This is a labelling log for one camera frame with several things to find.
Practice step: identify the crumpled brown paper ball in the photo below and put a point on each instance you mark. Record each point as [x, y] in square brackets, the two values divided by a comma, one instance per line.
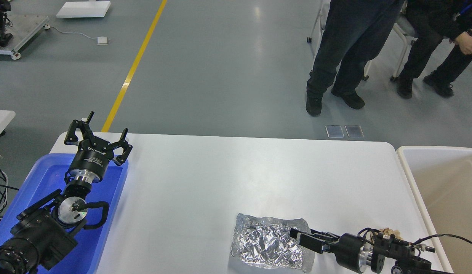
[388, 232]

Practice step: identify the white side table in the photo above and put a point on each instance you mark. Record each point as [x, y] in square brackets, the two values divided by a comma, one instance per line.
[6, 117]

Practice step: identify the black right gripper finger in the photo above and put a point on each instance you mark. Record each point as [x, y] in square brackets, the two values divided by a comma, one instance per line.
[317, 242]
[308, 232]

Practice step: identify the standing person in black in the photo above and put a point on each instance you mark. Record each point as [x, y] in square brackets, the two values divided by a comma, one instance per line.
[355, 33]

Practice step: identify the floor socket plate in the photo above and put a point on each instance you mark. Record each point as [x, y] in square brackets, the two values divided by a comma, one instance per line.
[334, 131]
[354, 131]

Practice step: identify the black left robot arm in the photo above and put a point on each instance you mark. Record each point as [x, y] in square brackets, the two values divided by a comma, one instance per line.
[45, 231]

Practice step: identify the floor socket plate left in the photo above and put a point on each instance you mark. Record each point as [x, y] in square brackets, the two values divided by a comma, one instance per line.
[334, 131]

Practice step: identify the metal cart platform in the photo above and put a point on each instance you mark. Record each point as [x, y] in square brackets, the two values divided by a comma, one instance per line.
[25, 26]

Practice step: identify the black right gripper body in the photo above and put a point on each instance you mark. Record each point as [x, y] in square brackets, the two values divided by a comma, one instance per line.
[352, 252]

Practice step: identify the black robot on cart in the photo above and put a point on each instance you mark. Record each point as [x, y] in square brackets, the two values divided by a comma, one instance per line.
[5, 6]

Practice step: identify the floor socket plate right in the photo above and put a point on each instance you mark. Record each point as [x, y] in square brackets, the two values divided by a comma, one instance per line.
[354, 131]

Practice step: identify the seated person in black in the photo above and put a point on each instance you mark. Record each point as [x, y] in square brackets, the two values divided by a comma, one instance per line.
[435, 21]

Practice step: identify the white power adapter with cable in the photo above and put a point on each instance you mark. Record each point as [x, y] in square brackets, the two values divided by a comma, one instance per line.
[99, 40]

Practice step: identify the aluminium foil sheet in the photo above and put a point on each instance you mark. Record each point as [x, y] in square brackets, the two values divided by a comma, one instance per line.
[265, 242]

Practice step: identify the white foam board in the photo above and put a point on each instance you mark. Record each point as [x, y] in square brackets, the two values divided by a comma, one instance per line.
[84, 9]

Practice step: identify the blue plastic bin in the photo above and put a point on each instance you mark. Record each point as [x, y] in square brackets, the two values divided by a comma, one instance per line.
[46, 176]

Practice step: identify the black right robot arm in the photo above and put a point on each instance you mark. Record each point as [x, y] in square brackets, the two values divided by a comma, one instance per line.
[403, 252]

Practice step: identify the white plastic bin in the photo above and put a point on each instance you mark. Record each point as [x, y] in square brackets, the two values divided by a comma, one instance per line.
[441, 181]

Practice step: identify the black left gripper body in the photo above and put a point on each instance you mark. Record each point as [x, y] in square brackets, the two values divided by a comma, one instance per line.
[92, 156]

